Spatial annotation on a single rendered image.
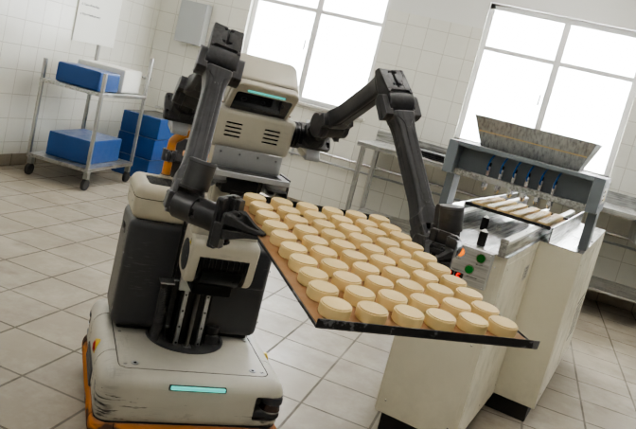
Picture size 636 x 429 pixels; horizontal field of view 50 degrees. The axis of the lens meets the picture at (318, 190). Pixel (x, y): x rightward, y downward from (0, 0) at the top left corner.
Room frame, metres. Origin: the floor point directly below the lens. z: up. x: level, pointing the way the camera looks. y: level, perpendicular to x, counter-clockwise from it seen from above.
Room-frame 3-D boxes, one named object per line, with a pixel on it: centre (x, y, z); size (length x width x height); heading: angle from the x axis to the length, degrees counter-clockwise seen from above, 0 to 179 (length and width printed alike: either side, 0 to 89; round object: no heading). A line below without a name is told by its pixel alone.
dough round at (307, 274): (1.10, -0.03, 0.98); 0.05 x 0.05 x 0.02
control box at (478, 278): (2.52, -0.57, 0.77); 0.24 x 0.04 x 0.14; 64
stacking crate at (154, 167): (6.68, 1.69, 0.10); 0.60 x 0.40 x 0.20; 162
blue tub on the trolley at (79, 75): (5.59, 2.03, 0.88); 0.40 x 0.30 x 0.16; 78
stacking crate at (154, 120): (6.68, 1.69, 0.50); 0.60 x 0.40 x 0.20; 167
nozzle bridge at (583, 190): (3.31, -0.95, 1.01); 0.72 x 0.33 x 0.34; 64
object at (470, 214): (3.47, -0.87, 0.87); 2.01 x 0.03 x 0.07; 154
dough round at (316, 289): (1.05, -0.05, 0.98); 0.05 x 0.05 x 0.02
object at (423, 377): (2.85, -0.73, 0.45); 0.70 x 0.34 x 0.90; 154
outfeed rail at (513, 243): (3.35, -1.13, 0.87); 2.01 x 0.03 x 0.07; 154
